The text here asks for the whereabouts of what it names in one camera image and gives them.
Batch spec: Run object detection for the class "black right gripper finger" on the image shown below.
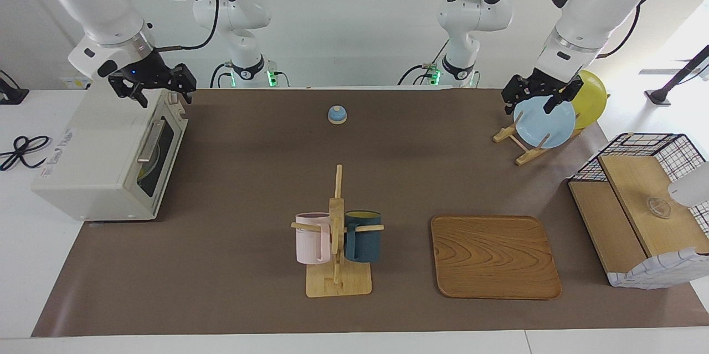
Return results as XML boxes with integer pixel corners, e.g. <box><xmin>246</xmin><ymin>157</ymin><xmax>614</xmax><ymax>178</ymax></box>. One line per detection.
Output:
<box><xmin>108</xmin><ymin>73</ymin><xmax>150</xmax><ymax>109</ymax></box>
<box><xmin>169</xmin><ymin>64</ymin><xmax>198</xmax><ymax>104</ymax></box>

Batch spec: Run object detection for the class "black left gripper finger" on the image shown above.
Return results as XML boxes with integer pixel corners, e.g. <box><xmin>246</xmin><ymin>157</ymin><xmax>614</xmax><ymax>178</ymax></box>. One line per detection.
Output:
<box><xmin>543</xmin><ymin>78</ymin><xmax>584</xmax><ymax>115</ymax></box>
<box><xmin>501</xmin><ymin>75</ymin><xmax>533</xmax><ymax>116</ymax></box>

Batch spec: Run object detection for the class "glass oven door with handle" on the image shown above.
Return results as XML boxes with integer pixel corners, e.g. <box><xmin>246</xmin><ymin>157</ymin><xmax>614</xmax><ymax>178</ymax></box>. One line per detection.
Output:
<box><xmin>127</xmin><ymin>110</ymin><xmax>188</xmax><ymax>217</ymax></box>

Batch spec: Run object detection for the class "mint green plate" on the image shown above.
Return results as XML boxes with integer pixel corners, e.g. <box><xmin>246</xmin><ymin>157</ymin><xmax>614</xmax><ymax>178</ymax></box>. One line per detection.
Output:
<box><xmin>137</xmin><ymin>145</ymin><xmax>163</xmax><ymax>181</ymax></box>

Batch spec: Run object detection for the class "cream toaster oven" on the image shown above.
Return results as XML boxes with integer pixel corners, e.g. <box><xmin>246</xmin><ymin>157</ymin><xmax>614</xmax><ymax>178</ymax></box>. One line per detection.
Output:
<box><xmin>32</xmin><ymin>85</ymin><xmax>189</xmax><ymax>222</ymax></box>

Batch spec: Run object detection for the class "yellow plate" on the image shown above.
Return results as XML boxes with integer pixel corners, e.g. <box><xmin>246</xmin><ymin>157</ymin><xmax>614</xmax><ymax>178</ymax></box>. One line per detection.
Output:
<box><xmin>569</xmin><ymin>70</ymin><xmax>608</xmax><ymax>130</ymax></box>

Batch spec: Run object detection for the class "light blue plate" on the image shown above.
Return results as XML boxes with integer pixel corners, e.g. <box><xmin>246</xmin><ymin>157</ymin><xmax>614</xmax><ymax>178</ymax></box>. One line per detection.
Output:
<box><xmin>513</xmin><ymin>94</ymin><xmax>577</xmax><ymax>149</ymax></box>

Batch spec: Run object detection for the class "wooden plate rack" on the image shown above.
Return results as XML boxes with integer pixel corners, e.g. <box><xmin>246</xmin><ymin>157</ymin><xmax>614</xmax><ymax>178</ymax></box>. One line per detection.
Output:
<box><xmin>492</xmin><ymin>112</ymin><xmax>585</xmax><ymax>166</ymax></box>

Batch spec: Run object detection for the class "brown table mat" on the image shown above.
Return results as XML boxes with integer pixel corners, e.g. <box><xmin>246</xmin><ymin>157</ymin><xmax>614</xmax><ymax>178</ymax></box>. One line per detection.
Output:
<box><xmin>30</xmin><ymin>88</ymin><xmax>709</xmax><ymax>338</ymax></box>

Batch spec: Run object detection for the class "light wooden step shelf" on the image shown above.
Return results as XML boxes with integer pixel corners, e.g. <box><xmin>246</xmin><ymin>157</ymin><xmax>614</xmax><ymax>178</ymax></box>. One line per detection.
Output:
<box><xmin>569</xmin><ymin>155</ymin><xmax>709</xmax><ymax>274</ymax></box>

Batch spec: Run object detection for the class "small black stand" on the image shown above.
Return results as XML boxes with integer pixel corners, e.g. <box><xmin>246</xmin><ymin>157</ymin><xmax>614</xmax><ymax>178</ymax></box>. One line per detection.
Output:
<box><xmin>0</xmin><ymin>70</ymin><xmax>29</xmax><ymax>105</ymax></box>

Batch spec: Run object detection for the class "small clear glass cup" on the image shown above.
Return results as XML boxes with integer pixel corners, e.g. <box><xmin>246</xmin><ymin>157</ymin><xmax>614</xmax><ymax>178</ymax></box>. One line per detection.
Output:
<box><xmin>645</xmin><ymin>196</ymin><xmax>672</xmax><ymax>219</ymax></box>

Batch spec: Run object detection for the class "white rounded device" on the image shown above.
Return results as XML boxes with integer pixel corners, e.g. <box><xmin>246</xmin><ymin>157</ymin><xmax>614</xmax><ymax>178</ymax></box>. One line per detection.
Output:
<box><xmin>667</xmin><ymin>161</ymin><xmax>709</xmax><ymax>208</ymax></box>

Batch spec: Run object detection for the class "brown wooden tray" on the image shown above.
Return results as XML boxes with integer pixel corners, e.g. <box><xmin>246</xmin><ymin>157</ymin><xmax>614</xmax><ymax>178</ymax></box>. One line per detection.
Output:
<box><xmin>430</xmin><ymin>215</ymin><xmax>562</xmax><ymax>300</ymax></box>

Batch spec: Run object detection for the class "pink mug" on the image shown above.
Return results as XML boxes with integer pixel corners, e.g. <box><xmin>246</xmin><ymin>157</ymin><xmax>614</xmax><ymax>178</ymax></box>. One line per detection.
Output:
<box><xmin>294</xmin><ymin>212</ymin><xmax>333</xmax><ymax>265</ymax></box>

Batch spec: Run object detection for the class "dark blue mug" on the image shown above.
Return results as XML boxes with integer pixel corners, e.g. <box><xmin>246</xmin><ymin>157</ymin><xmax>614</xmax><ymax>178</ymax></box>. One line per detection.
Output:
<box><xmin>342</xmin><ymin>211</ymin><xmax>383</xmax><ymax>264</ymax></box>

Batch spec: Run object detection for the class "wooden mug rack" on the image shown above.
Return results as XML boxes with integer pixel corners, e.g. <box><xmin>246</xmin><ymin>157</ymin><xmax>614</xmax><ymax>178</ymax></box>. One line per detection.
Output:
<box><xmin>291</xmin><ymin>164</ymin><xmax>384</xmax><ymax>298</ymax></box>

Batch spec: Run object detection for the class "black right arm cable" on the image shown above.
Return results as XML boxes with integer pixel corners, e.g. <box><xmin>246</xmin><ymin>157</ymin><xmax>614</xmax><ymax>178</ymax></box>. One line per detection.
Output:
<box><xmin>157</xmin><ymin>0</ymin><xmax>222</xmax><ymax>53</ymax></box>

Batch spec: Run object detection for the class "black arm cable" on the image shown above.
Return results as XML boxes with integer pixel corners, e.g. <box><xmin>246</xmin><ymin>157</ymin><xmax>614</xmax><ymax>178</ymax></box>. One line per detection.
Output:
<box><xmin>157</xmin><ymin>0</ymin><xmax>222</xmax><ymax>53</ymax></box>
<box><xmin>597</xmin><ymin>4</ymin><xmax>641</xmax><ymax>59</ymax></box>

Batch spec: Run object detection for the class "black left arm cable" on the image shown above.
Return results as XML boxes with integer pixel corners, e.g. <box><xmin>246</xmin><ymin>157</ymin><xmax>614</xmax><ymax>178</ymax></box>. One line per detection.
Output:
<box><xmin>597</xmin><ymin>4</ymin><xmax>641</xmax><ymax>59</ymax></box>

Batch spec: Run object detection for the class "black coiled cable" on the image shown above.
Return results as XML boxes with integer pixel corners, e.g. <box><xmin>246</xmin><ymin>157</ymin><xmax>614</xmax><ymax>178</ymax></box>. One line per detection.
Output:
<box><xmin>0</xmin><ymin>135</ymin><xmax>52</xmax><ymax>172</ymax></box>

